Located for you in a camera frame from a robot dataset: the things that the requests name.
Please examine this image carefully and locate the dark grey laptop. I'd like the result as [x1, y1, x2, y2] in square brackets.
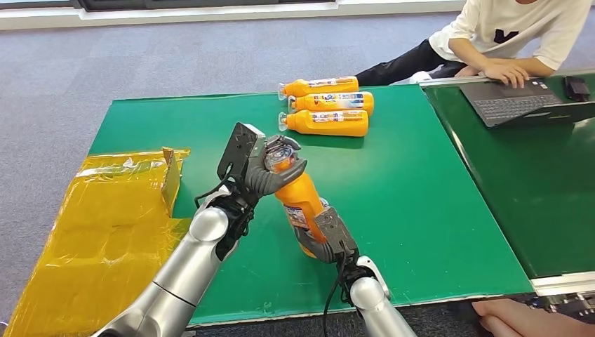
[459, 79, 595, 128]

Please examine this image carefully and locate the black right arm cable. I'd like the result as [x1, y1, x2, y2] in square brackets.
[321, 253, 349, 337]

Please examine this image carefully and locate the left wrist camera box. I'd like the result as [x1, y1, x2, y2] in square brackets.
[217, 122, 267, 187]

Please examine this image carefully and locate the green conveyor table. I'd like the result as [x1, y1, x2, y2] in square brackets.
[420, 70, 595, 322]

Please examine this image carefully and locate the orange bottle with clear cap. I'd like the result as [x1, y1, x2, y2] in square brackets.
[287, 91, 375, 116]
[264, 144, 331, 259]
[278, 75, 360, 101]
[278, 109, 370, 138]

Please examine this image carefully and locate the yellow taped cardboard box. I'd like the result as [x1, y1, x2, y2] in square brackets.
[4, 147, 192, 337]

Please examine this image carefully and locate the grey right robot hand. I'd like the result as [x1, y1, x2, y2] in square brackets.
[293, 225, 338, 265]

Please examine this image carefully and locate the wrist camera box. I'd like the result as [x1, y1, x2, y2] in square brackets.
[314, 206, 360, 259]
[217, 122, 267, 187]

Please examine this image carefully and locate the dark window frame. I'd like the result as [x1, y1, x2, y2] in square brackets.
[0, 0, 340, 13]

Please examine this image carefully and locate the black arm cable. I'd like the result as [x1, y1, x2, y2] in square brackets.
[194, 174, 234, 210]
[321, 253, 349, 337]

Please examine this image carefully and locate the green table mat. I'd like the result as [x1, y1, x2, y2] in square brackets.
[88, 84, 535, 326]

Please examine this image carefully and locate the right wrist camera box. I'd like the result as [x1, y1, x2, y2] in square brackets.
[314, 206, 360, 259]

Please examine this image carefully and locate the small black device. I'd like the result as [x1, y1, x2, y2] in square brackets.
[563, 75, 591, 103]

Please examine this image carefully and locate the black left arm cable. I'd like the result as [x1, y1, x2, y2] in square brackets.
[194, 174, 234, 210]

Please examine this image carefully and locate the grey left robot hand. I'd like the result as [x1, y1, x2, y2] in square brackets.
[243, 135, 309, 199]

